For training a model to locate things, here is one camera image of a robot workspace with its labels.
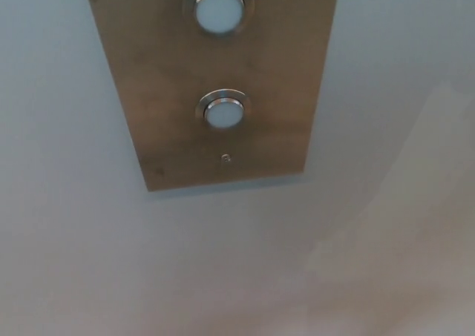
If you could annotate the elevator up call button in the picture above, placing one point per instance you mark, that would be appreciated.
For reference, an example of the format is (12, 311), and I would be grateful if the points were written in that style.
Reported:
(219, 13)

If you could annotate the small panel screw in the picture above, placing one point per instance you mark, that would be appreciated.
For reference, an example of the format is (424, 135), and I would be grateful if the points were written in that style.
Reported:
(225, 158)

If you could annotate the brushed steel elevator call panel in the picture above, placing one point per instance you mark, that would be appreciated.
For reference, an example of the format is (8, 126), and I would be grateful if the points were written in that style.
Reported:
(156, 91)

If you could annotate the elevator down call button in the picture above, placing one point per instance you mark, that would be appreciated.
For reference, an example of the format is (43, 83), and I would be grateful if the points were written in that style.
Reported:
(223, 114)

